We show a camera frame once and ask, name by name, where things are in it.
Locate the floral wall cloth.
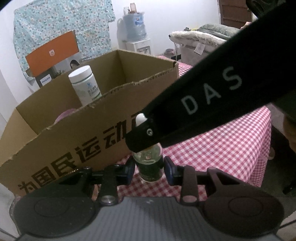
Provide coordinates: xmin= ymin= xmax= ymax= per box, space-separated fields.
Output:
xmin=13 ymin=0 xmax=115 ymax=81

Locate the orange Philips box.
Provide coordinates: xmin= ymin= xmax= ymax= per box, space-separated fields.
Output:
xmin=26 ymin=31 xmax=82 ymax=87

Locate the white water dispenser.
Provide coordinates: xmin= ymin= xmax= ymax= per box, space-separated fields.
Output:
xmin=125 ymin=39 xmax=152 ymax=55

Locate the quilted mattress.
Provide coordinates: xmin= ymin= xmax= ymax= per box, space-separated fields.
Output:
xmin=169 ymin=24 xmax=240 ymax=66

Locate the green dropper bottle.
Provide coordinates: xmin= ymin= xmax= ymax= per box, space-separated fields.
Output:
xmin=131 ymin=112 xmax=165 ymax=183

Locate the white supplement bottle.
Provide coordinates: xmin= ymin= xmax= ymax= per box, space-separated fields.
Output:
xmin=68 ymin=65 xmax=102 ymax=106

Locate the brown wooden door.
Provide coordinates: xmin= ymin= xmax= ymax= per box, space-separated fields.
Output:
xmin=218 ymin=0 xmax=252 ymax=29

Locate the pink checkered tablecloth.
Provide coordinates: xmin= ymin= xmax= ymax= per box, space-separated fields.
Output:
xmin=119 ymin=60 xmax=271 ymax=198

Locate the blue water jug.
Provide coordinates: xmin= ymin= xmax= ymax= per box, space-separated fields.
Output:
xmin=123 ymin=12 xmax=147 ymax=42

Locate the person's right hand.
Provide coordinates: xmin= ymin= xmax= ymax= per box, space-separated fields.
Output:
xmin=283 ymin=115 xmax=296 ymax=153

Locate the brown cardboard box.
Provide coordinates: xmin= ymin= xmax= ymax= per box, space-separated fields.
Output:
xmin=1 ymin=50 xmax=179 ymax=196

